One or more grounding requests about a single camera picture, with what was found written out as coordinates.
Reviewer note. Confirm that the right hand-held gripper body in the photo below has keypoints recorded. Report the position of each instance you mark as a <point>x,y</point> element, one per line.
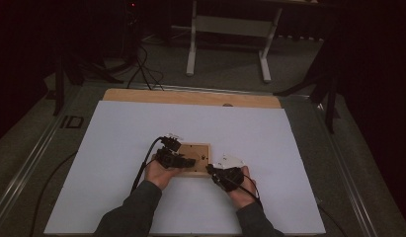
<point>228,177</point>

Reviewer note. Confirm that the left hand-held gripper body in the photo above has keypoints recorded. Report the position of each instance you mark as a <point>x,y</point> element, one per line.
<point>167,158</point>

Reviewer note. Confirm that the wooden picture frame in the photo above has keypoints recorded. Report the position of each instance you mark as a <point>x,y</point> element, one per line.
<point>199,154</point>

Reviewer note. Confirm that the person's left hand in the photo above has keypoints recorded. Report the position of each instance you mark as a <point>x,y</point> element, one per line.
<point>159,176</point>

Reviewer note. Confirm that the person's right hand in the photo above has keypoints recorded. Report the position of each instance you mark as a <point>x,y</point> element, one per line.
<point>245,196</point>

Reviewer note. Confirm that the white table cover sheet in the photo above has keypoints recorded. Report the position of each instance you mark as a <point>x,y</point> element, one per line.
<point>124,131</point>

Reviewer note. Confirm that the black square floor plate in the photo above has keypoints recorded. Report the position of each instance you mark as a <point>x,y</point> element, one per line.
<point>72,122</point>

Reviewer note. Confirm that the black metal stand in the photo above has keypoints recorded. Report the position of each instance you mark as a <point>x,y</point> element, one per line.
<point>330,98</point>
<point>60,85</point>

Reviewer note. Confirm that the metal floor rail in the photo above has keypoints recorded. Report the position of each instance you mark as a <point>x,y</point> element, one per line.
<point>22,174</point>
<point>348,171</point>
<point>223,89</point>

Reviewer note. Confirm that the white metal desk frame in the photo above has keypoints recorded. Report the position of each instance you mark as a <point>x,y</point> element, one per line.
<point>230,26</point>

